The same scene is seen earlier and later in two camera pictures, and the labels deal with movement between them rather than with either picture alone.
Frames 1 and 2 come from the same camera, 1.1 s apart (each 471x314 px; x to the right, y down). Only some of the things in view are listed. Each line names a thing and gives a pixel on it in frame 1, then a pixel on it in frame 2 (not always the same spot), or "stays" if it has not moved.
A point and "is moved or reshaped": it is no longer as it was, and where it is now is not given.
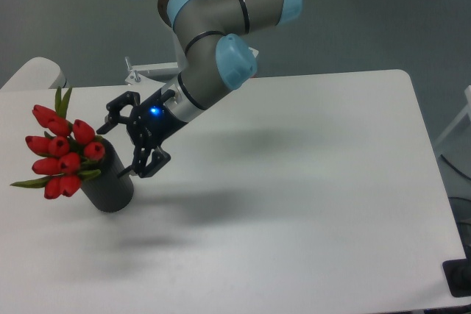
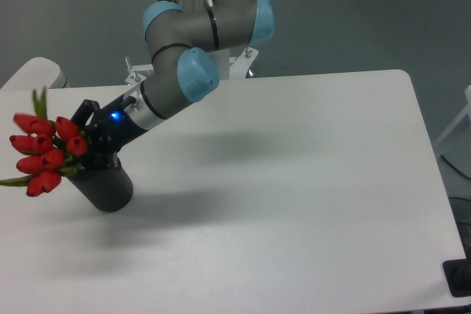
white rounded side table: (35, 74) stays
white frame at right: (466, 110) stays
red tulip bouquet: (61, 154) is moved or reshaped
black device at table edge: (457, 273) stays
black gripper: (150, 125) -> (110, 130)
